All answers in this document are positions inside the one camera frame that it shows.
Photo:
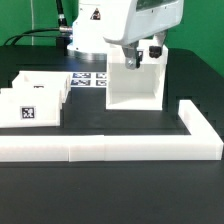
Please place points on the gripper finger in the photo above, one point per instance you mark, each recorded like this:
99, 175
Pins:
155, 50
132, 58

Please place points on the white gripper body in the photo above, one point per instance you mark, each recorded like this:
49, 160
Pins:
127, 21

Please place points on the white drawer cabinet box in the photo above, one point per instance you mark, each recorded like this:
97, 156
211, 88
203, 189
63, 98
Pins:
139, 89

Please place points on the white drawer tray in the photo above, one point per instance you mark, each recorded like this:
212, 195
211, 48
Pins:
45, 79
29, 108

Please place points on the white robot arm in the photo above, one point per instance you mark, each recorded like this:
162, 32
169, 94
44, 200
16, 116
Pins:
87, 38

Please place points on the marker tag sheet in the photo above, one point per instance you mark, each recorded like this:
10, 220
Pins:
89, 79

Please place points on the white L-shaped fence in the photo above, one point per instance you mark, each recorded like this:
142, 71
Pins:
201, 143

